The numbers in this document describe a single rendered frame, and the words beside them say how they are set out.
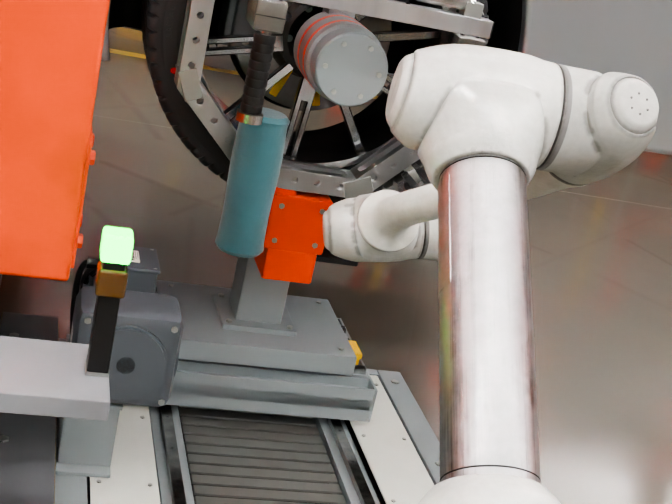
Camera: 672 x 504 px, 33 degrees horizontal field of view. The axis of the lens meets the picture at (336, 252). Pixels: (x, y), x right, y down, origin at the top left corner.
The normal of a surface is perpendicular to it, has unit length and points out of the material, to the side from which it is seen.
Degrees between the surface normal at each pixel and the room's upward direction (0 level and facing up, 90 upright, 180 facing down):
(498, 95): 45
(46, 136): 90
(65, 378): 0
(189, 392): 90
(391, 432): 0
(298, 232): 90
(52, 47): 90
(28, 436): 0
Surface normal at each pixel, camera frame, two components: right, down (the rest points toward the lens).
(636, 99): 0.37, -0.18
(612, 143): -0.19, 0.74
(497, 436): 0.01, -0.51
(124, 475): 0.21, -0.92
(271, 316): 0.21, 0.37
